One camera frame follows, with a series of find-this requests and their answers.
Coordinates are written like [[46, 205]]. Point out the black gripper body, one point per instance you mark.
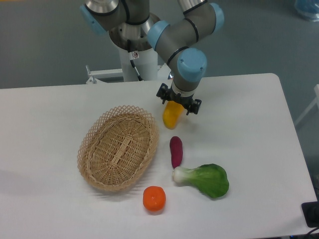
[[186, 102]]

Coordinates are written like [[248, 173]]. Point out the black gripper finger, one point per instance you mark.
[[163, 93], [193, 106]]

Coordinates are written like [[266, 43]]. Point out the yellow mango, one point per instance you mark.
[[171, 114]]

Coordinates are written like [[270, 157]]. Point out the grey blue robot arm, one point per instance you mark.
[[142, 38]]

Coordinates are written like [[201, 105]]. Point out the purple sweet potato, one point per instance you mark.
[[176, 150]]

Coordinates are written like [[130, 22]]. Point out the woven wicker basket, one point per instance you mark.
[[118, 148]]

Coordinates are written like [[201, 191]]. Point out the green bok choy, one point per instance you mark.
[[210, 179]]

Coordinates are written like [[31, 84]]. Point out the orange tangerine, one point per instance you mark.
[[154, 198]]

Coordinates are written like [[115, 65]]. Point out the blue object top right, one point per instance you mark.
[[308, 9]]

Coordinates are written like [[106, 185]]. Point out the black device at table edge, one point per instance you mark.
[[311, 213]]

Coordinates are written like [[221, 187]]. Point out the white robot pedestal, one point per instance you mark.
[[135, 66]]

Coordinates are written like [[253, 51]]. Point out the white frame at right edge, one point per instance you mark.
[[309, 111]]

